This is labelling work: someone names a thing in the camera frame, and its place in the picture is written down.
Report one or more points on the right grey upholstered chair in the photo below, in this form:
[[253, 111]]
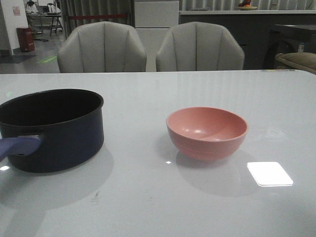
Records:
[[198, 46]]

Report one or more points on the background work table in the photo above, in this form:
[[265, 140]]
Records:
[[38, 21]]

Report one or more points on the black side table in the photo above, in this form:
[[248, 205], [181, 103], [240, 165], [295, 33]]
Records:
[[289, 39]]

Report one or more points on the red box bin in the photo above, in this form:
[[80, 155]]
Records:
[[25, 38]]

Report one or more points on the grey upholstered chair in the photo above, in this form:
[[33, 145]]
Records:
[[102, 47], [198, 46]]

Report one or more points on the left grey upholstered chair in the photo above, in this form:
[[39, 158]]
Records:
[[102, 47]]

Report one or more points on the red barrier belt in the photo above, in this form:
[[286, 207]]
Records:
[[90, 17]]

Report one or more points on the tan cushion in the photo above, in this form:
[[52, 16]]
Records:
[[304, 61]]

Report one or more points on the dark sideboard counter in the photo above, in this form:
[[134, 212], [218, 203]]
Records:
[[251, 28]]

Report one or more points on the fruit plate on counter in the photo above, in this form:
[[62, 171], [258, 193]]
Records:
[[246, 5]]

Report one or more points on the dark blue saucepan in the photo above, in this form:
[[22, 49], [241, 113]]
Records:
[[51, 130]]

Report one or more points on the white drawer cabinet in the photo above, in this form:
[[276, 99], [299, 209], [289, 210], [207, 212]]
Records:
[[152, 18]]

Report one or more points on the pink plastic bowl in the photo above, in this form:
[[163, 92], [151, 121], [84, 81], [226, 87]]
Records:
[[206, 133]]

